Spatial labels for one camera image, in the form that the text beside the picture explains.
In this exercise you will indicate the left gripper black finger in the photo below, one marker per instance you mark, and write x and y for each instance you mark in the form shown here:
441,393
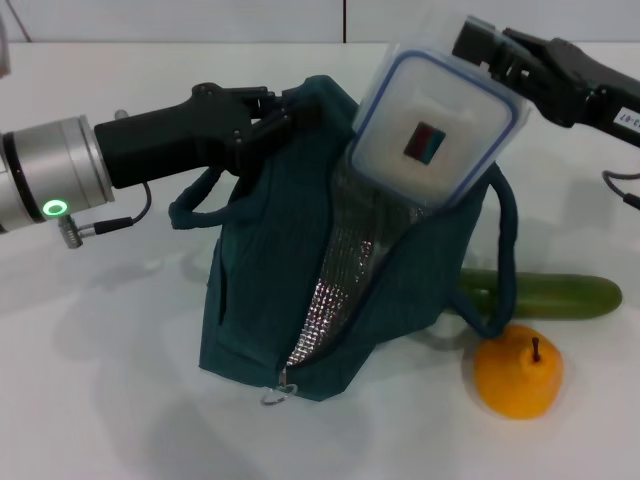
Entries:
265,137
260,100

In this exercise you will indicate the clear blue-rimmed food container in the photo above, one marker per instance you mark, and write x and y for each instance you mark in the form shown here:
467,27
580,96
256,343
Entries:
435,125

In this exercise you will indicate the orange pear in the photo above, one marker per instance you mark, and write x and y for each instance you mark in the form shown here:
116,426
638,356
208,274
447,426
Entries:
515,380

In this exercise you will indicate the dark teal insulated bag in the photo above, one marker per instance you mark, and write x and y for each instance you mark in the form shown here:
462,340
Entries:
270,280

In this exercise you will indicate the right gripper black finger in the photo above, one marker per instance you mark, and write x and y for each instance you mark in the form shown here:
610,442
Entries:
520,80
480,42

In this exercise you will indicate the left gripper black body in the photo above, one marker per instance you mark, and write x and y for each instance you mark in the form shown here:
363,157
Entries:
160,142

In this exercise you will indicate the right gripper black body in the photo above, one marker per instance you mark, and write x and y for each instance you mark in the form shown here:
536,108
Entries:
585,90

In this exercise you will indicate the green cucumber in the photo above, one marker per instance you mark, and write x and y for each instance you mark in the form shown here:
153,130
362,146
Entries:
565,297

